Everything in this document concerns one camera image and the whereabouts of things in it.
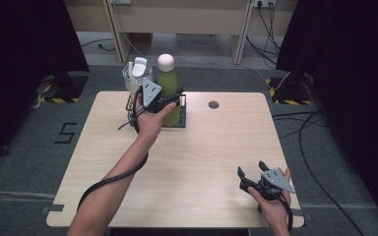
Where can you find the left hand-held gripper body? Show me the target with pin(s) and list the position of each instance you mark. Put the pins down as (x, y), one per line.
(151, 93)

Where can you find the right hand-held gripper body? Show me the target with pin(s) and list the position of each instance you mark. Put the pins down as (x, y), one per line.
(274, 182)

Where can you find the green bottle with white cap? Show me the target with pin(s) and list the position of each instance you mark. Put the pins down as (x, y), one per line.
(168, 82)

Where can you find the white tumbler with flip lid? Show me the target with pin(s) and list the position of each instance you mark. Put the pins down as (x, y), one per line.
(137, 77)

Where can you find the person's right hand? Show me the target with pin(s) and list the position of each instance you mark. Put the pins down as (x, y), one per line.
(274, 209)

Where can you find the person's left hand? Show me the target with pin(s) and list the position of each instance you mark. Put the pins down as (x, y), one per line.
(151, 123)

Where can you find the beige wooden desk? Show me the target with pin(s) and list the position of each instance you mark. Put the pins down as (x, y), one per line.
(193, 19)

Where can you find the stand base with striped tape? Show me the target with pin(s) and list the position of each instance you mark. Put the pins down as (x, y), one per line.
(65, 88)
(292, 90)

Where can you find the black curtain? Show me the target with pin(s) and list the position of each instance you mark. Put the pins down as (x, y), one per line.
(23, 65)
(351, 82)

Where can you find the white wall socket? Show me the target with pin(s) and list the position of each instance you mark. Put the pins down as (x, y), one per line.
(263, 3)

